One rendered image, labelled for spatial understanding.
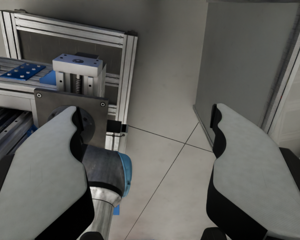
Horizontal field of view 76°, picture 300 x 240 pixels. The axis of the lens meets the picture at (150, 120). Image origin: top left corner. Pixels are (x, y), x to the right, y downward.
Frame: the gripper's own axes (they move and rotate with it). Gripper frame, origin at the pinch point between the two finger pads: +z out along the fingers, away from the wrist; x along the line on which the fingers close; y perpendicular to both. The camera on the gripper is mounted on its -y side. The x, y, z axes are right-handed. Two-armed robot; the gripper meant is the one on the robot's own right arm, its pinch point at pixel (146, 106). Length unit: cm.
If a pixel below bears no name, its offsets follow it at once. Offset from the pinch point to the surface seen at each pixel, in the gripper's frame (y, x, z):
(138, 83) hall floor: 54, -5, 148
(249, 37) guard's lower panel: 8, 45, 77
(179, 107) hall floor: 79, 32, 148
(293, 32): 2, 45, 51
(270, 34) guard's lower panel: 5, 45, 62
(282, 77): 16, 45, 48
